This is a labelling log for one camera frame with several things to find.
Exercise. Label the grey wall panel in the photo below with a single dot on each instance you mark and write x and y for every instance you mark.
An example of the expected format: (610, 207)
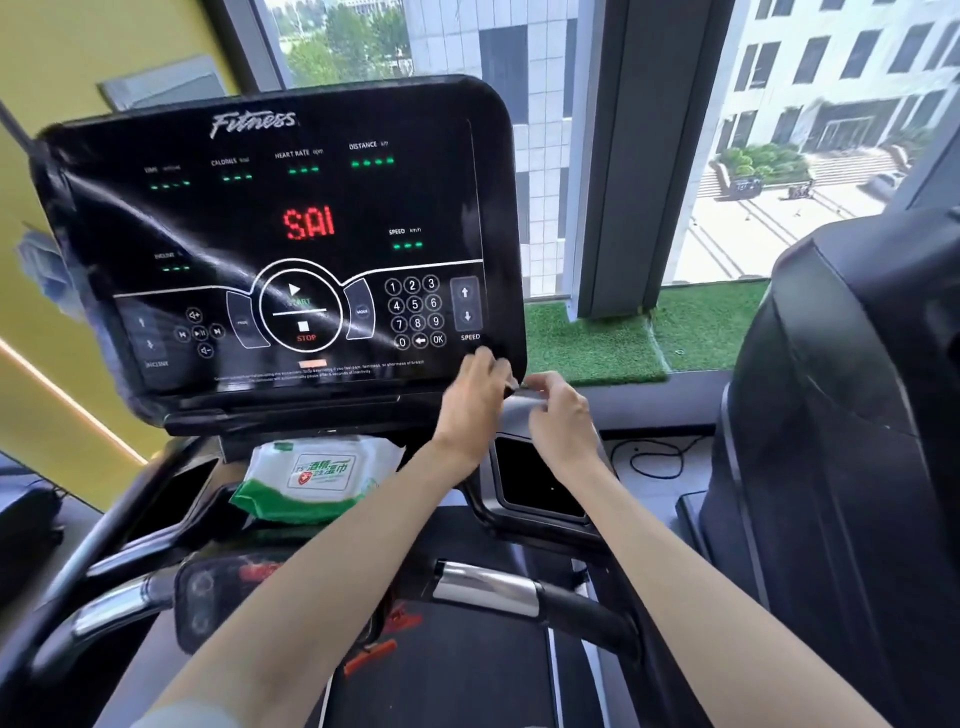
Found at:
(165, 82)

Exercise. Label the green shrubs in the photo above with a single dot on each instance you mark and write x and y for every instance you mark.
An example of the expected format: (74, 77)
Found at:
(761, 161)

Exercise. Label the green white wet wipes pack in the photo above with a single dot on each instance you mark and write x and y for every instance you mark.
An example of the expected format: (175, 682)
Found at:
(315, 480)

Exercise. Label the black treadmill belt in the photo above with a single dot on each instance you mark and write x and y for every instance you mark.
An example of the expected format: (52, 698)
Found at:
(450, 682)

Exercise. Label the white office building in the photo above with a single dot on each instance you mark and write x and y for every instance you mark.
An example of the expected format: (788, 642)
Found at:
(840, 60)

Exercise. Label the green artificial grass mat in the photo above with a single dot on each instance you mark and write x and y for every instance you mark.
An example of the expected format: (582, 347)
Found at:
(600, 345)

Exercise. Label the grey tiled building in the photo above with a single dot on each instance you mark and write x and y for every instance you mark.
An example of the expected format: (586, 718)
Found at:
(517, 112)

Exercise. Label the black neighbouring treadmill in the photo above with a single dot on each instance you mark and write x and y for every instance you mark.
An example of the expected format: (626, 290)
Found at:
(847, 465)

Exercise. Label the black machine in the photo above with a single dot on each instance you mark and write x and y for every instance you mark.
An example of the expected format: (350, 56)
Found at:
(26, 540)

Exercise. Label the black treadmill console panel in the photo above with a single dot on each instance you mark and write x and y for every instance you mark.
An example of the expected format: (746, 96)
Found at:
(300, 240)

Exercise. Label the person's right forearm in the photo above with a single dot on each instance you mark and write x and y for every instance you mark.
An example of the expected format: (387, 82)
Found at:
(697, 600)

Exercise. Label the green trees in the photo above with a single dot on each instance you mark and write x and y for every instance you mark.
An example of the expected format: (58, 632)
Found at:
(337, 41)

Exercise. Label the person's left hand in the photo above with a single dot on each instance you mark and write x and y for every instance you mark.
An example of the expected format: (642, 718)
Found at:
(469, 420)

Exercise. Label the person's right fingers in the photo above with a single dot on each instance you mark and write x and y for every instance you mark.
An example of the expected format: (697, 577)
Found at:
(546, 384)

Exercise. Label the white car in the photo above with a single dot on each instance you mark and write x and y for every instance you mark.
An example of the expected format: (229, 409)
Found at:
(886, 184)

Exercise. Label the person's left fingers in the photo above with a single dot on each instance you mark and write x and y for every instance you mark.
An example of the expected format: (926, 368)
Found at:
(489, 369)

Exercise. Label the dark grey window pillar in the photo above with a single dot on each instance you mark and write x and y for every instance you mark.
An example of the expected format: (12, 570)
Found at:
(652, 150)

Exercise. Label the red safety key clip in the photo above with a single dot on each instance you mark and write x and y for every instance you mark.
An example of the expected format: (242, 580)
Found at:
(369, 660)

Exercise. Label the person's right hand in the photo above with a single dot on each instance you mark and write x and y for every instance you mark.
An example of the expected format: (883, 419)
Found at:
(564, 431)

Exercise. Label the person's left forearm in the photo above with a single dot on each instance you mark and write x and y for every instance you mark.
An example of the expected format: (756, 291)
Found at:
(315, 592)

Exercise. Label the black treadmill cup holder tray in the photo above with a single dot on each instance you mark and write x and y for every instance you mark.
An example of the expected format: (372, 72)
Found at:
(536, 487)

